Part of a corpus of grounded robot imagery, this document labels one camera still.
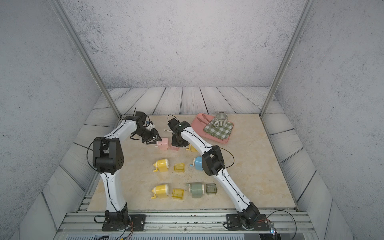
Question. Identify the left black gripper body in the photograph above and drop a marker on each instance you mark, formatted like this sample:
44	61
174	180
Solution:
148	136

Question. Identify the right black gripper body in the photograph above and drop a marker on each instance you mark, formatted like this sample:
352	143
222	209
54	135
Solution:
178	142

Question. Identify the pink pencil sharpener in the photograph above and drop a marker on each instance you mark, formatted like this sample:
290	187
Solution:
163	145

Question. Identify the yellow tray row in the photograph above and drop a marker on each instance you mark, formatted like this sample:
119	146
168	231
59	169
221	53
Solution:
179	167
178	194

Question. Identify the yellow sharpener front row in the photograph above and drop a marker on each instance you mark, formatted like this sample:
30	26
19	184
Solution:
160	191

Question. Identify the yellow tray front row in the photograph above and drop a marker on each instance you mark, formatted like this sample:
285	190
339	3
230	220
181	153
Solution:
178	194

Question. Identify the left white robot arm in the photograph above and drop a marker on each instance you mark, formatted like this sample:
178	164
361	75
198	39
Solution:
108	159

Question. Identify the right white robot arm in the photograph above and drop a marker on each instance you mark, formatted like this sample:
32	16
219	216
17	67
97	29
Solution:
214	165

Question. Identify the yellow sharpener back row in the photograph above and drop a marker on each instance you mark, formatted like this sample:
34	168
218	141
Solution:
191	149

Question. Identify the blue pencil sharpener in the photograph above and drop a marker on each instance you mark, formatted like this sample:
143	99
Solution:
197	163

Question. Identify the pink serving tray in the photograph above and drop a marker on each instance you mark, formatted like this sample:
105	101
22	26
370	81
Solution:
200	122

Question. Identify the green pencil sharpener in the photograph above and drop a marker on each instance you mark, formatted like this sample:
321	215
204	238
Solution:
197	190

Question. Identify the green checkered cloth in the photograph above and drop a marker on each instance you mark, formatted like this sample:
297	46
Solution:
221	133

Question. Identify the ribbed grey cup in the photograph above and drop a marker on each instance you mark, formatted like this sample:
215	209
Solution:
220	119

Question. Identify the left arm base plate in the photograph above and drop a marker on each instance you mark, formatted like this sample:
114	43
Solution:
135	223

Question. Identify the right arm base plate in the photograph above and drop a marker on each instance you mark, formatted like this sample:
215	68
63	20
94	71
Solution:
235	222

